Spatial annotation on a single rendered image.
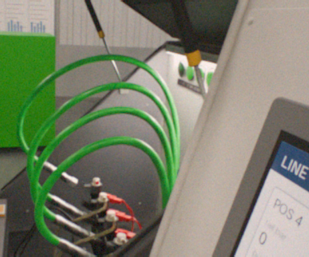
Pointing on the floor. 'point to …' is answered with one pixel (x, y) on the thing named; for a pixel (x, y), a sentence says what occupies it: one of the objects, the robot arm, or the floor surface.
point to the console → (242, 114)
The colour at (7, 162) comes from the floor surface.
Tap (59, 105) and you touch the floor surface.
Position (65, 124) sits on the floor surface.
